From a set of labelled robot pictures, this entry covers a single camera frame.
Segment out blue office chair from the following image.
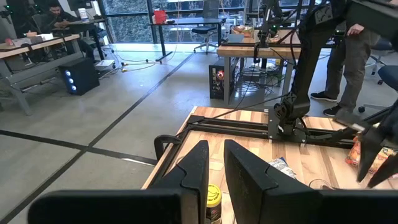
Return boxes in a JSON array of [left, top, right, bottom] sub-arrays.
[[357, 40, 398, 114]]

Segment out black computer tower blue lights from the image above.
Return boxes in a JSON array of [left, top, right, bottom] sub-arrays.
[[58, 57, 101, 96]]

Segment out wooden work table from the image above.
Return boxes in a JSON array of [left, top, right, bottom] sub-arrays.
[[0, 33, 81, 116], [216, 29, 302, 106]]

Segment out red container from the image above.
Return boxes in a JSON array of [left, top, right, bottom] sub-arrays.
[[154, 9, 168, 25]]

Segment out yellow-lid spice jar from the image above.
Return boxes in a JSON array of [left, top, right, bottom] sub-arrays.
[[205, 184, 223, 224]]

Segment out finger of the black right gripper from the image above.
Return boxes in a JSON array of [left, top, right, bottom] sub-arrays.
[[368, 154, 398, 189], [356, 126, 385, 184]]

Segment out orange red ramen packet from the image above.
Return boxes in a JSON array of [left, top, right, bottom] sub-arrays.
[[345, 136, 398, 175]]

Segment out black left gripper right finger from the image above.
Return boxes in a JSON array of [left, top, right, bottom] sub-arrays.
[[223, 139, 398, 224]]

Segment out black office chair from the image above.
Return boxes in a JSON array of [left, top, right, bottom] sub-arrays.
[[191, 0, 221, 55]]

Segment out white canister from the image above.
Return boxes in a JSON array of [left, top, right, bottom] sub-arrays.
[[77, 7, 91, 23]]

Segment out person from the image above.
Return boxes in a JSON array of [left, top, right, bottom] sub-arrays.
[[310, 23, 382, 118], [40, 0, 80, 30]]

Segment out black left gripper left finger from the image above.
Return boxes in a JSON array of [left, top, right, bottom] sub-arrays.
[[27, 139, 210, 224]]

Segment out black computer red light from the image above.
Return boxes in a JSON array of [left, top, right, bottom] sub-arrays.
[[208, 57, 240, 100]]

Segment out blue ramen packet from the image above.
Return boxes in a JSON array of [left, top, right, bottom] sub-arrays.
[[267, 157, 298, 180]]

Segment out black desk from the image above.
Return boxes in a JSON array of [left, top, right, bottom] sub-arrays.
[[148, 17, 227, 62]]

